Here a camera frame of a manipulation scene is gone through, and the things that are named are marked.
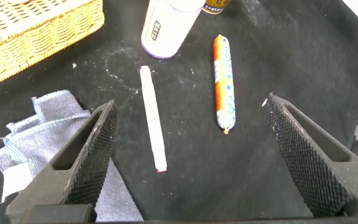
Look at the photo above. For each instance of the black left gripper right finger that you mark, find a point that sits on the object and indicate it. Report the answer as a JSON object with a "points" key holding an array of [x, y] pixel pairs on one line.
{"points": [[315, 161]]}

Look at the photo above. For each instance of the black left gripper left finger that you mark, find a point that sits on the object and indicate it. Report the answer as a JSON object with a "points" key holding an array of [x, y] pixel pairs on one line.
{"points": [[82, 161]]}

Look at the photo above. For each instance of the orange sausage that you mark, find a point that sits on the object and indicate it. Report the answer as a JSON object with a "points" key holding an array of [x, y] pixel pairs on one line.
{"points": [[224, 87]]}

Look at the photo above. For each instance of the gold drink can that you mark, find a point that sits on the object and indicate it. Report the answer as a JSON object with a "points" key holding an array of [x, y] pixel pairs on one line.
{"points": [[214, 6]]}

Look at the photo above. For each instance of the wicker basket with daily items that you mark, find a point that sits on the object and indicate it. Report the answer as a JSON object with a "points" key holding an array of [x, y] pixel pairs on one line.
{"points": [[26, 34]]}

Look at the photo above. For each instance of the grey towel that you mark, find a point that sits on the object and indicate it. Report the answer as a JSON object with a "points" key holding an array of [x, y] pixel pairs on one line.
{"points": [[51, 112]]}

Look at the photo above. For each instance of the white marker pen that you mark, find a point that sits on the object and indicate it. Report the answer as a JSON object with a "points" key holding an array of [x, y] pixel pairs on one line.
{"points": [[152, 118]]}

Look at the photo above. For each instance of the purple trash bag roll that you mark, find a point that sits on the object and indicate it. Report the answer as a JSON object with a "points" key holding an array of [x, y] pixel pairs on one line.
{"points": [[166, 28]]}

